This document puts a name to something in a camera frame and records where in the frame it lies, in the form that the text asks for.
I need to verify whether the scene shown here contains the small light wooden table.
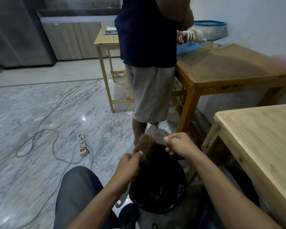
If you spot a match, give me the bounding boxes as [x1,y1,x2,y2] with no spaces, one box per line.
[94,26,135,113]

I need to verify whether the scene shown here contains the grey floor cable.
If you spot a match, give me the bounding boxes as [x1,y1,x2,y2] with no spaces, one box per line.
[15,78,104,165]

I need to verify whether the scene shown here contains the wood grain kitchen cabinet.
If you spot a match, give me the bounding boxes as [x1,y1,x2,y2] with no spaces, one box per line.
[37,8,121,61]

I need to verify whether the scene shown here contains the person's right forearm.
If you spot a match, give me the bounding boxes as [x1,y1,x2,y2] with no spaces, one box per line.
[190,150,282,229]

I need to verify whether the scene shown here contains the clear container blue lid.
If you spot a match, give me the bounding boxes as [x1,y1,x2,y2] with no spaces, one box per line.
[193,20,228,41]

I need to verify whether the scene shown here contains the person's left hand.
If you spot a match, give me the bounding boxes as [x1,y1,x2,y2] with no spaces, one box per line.
[113,151,144,188]

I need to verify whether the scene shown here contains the person's left forearm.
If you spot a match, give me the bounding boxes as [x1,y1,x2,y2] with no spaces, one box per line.
[68,178,134,229]

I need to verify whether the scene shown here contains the dark brown wooden table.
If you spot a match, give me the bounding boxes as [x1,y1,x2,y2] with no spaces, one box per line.
[170,41,286,186]

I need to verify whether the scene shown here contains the person's right hand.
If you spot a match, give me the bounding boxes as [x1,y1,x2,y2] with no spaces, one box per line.
[164,133,203,163]

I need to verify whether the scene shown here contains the grey refrigerator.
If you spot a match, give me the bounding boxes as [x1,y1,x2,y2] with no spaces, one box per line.
[0,0,57,68]

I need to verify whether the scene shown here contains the pink plastic box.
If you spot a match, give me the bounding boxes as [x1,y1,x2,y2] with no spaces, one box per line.
[270,54,286,71]

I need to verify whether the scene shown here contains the person's left leg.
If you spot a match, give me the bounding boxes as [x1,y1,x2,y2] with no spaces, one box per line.
[53,166,119,229]

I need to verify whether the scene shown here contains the blue plastic tray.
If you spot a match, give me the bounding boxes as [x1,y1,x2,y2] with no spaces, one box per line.
[176,41,211,56]

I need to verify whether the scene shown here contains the papers with pen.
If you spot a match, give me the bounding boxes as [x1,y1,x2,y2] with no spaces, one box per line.
[104,26,119,36]

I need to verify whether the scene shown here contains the person's black shoe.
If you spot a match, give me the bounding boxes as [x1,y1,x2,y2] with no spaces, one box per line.
[118,203,140,229]

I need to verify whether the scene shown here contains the small white box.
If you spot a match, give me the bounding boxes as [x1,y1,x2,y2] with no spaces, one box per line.
[213,40,234,49]

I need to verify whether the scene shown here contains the grey trash bin black liner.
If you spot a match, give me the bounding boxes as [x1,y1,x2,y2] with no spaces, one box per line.
[128,143,189,229]

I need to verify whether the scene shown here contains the striped plush toy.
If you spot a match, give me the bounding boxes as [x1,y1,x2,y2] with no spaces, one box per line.
[177,28,207,45]

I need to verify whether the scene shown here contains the white power strip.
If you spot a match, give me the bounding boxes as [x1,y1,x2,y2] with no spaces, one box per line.
[77,133,89,157]

